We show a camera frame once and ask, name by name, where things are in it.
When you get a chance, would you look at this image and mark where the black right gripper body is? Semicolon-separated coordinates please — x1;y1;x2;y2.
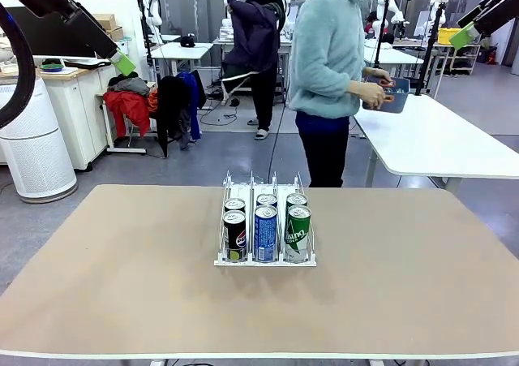
476;0;519;34

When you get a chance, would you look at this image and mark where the blue plastic bin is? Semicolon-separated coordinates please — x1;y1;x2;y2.
362;77;411;114

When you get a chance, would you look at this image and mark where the person's right forearm fleece sleeve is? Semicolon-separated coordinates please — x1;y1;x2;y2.
295;77;366;118

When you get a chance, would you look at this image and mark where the person's left hand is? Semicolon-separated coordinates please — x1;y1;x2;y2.
367;68;392;84

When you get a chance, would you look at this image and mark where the person's right hand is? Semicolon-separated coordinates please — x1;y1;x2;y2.
362;80;386;110

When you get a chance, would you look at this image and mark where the yellow plastic crate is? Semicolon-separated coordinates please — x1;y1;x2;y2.
437;28;463;45

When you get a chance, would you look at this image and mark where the wooden shelf rack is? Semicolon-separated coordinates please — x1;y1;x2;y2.
445;43;482;75

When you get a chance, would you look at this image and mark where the gray garment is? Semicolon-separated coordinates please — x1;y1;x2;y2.
108;75;150;97

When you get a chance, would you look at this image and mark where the black tripod stand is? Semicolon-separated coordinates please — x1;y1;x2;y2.
415;0;445;96

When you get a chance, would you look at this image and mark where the red jacket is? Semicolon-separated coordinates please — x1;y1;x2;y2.
103;91;151;138

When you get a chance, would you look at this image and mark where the black monitor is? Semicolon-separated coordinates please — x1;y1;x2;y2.
6;6;102;58

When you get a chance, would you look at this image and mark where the white cabinet with wooden top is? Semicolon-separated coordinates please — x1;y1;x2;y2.
36;63;118;171

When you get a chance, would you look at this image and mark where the black jacket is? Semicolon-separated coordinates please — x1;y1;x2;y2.
157;75;191;158

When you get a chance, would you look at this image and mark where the white background desk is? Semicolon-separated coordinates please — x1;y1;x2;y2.
362;45;425;79

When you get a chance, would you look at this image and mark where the blue dish with green content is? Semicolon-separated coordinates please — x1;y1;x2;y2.
41;58;66;74

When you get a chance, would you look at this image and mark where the blue jacket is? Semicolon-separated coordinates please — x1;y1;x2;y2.
176;70;207;142

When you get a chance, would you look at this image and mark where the thin black stand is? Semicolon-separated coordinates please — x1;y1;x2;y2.
372;15;386;69

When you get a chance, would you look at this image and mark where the small white side table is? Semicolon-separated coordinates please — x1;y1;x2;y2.
97;92;147;156

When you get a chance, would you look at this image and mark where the large white table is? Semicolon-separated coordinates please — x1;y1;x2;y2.
350;93;519;195

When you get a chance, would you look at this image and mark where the white cylindrical air purifier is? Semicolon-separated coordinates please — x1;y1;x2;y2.
0;75;78;204

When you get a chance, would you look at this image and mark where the person in dark purple jacket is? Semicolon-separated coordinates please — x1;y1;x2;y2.
221;0;285;142

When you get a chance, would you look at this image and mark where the person in light blue fleece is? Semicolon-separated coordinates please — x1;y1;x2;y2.
287;0;386;188

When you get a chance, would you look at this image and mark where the black Pepsi can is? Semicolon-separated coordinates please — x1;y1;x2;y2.
222;210;247;261
224;197;247;215

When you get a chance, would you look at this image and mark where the blue Pocari Sweat can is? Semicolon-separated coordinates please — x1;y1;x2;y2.
253;205;280;263
255;193;279;209

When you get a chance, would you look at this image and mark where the green soda can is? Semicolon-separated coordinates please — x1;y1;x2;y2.
285;192;308;209
285;205;312;263

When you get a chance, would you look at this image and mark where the white wire can dispenser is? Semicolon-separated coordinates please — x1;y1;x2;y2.
213;170;319;269

